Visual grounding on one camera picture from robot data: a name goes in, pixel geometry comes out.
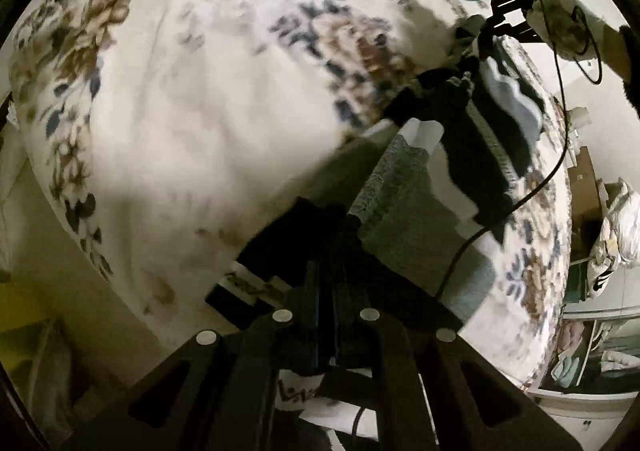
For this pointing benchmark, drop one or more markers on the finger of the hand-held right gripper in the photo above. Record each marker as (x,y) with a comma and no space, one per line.
(487,33)

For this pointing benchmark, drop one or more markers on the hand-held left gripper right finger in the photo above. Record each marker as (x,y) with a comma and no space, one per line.
(400,351)

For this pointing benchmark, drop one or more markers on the person's right hand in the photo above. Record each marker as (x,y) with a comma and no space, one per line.
(560,16)

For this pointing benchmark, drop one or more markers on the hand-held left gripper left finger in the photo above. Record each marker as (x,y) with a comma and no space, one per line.
(250,346)

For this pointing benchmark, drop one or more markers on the floral bed sheet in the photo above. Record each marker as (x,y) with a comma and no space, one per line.
(200,106)

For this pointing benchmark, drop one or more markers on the striped hooded sweater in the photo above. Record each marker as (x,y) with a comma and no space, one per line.
(410,201)

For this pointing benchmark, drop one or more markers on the large cardboard box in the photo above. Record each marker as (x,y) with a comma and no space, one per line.
(585,186)

